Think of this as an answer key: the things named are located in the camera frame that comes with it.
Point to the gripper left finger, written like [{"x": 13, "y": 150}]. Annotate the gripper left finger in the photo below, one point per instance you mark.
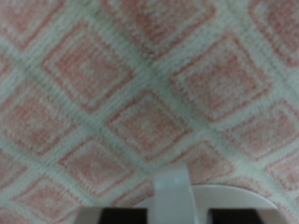
[{"x": 124, "y": 216}]

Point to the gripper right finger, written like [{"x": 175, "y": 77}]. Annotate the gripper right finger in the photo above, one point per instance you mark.
[{"x": 234, "y": 216}]

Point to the white mug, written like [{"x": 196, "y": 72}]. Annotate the white mug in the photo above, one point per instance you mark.
[{"x": 174, "y": 196}]

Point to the pink checked towel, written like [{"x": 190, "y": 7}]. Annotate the pink checked towel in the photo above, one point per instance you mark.
[{"x": 149, "y": 77}]

